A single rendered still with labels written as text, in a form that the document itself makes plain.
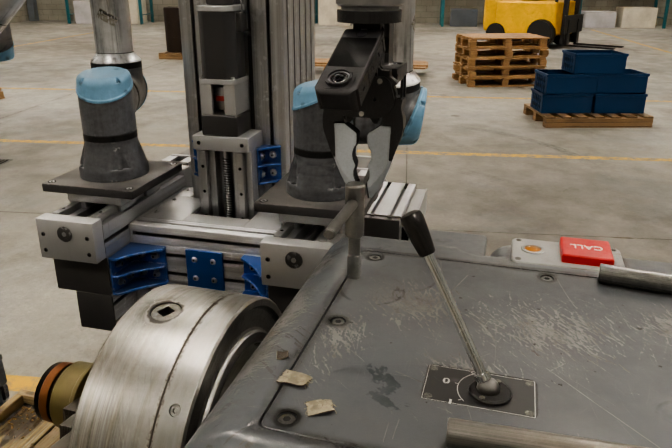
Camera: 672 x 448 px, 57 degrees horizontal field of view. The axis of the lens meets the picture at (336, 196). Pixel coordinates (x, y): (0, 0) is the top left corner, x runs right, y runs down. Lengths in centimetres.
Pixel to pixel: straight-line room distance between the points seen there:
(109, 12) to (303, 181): 61
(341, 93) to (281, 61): 82
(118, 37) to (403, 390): 119
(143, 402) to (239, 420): 17
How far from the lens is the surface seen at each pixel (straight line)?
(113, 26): 156
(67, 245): 141
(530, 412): 56
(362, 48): 66
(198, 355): 67
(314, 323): 65
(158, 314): 73
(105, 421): 70
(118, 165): 146
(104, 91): 143
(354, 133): 71
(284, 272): 119
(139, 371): 69
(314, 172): 125
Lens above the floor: 159
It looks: 19 degrees down
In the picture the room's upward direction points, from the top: straight up
